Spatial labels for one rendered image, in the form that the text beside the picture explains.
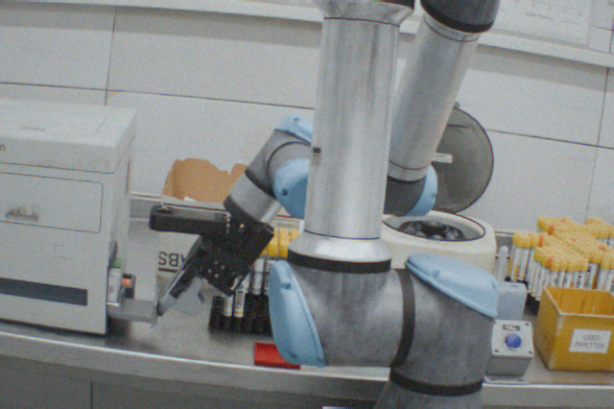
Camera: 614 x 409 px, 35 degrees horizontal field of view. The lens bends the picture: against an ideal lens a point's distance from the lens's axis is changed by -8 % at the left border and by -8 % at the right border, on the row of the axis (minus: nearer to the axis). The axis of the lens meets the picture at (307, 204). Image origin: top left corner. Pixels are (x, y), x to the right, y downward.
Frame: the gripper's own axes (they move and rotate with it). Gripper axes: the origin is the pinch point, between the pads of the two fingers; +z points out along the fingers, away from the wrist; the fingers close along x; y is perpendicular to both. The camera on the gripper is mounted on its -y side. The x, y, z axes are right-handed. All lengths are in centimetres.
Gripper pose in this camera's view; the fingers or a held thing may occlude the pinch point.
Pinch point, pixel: (159, 305)
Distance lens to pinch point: 158.1
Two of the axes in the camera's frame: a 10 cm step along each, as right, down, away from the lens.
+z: -6.0, 7.8, 1.9
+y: 8.0, 5.7, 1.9
